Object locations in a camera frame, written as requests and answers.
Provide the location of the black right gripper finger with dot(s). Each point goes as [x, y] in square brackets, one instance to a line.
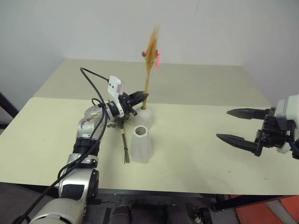
[250, 114]
[243, 143]

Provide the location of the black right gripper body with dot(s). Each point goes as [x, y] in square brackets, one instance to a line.
[274, 134]

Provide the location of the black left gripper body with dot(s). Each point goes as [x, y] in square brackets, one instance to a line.
[126, 102]

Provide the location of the wheat and pink flower bouquet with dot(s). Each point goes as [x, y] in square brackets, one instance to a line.
[151, 53]

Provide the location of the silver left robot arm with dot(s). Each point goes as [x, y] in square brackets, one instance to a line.
[79, 186]

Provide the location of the green stemmed dried flower bouquet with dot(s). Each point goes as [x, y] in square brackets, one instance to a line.
[126, 156]

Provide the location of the round white vase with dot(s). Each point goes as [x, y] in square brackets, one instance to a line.
[146, 117]

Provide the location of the tall faceted white vase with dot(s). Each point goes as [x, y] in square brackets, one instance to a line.
[141, 149]

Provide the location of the orange red floor mat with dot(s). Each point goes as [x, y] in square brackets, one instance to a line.
[257, 214]

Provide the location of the dark rounded shape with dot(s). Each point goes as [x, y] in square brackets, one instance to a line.
[121, 215]

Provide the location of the dark grey fabric seat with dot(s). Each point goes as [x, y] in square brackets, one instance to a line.
[14, 200]

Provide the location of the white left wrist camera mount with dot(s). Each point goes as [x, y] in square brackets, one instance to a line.
[114, 85]

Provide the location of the black table frame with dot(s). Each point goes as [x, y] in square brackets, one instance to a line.
[163, 193]

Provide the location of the dark chair frame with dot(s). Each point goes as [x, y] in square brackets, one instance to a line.
[10, 106]

